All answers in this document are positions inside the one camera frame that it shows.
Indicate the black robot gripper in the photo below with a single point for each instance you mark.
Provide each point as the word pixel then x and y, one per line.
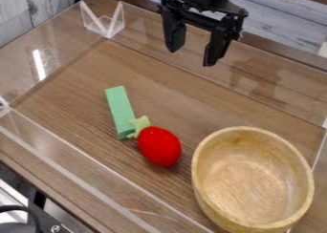
pixel 205 14

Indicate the red plush strawberry toy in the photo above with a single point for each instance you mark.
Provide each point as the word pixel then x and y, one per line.
pixel 158 144

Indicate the green rectangular block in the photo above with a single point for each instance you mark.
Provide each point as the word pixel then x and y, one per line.
pixel 121 110

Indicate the round wooden bowl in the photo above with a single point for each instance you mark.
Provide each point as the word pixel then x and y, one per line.
pixel 252 180

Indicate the clear acrylic corner bracket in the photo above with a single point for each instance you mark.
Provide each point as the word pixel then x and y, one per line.
pixel 103 25

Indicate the clear acrylic tray wall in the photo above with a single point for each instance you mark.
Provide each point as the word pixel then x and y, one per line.
pixel 110 203

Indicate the black metal table frame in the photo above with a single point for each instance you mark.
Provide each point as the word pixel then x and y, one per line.
pixel 50 225

